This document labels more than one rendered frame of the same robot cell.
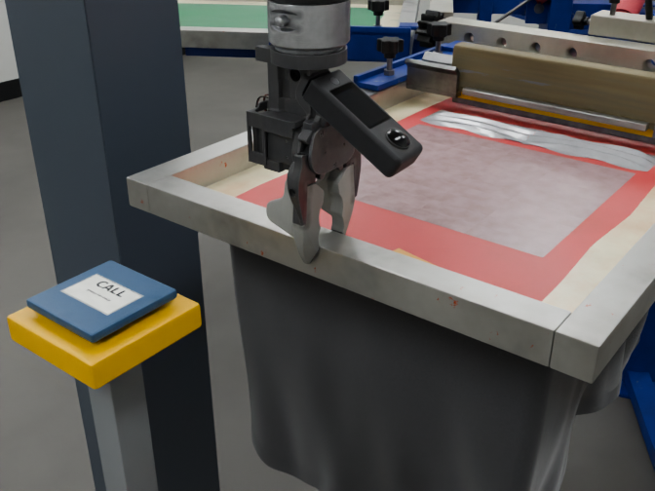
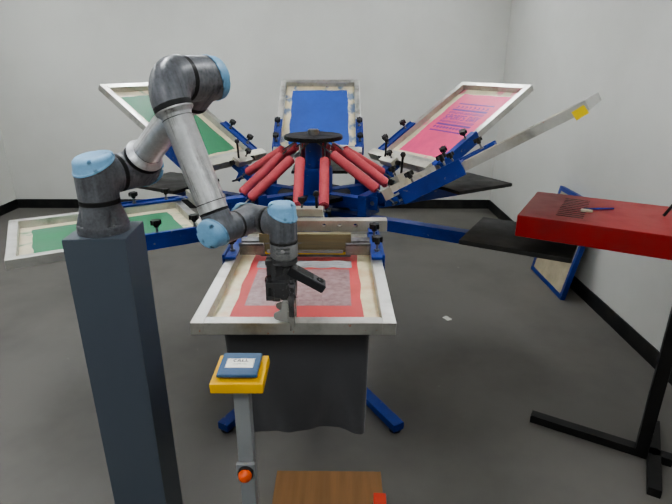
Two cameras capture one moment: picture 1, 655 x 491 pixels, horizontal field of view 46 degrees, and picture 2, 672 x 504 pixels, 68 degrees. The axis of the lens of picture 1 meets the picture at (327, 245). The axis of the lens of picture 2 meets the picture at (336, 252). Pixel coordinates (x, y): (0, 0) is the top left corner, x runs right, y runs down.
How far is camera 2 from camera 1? 85 cm
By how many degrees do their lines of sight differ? 35
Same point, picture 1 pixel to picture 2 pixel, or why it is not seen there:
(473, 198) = (310, 292)
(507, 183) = not seen: hidden behind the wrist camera
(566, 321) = (383, 320)
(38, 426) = not seen: outside the picture
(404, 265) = (326, 320)
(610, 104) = (328, 246)
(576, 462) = not seen: hidden behind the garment
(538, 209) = (334, 290)
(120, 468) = (249, 431)
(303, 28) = (290, 253)
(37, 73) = (88, 290)
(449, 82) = (260, 249)
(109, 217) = (138, 349)
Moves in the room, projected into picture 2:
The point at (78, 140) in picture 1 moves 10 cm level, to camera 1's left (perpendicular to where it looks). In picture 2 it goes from (117, 317) to (82, 326)
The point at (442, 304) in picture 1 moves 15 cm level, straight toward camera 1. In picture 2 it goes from (345, 327) to (373, 353)
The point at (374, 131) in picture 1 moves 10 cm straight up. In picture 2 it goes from (314, 279) to (314, 245)
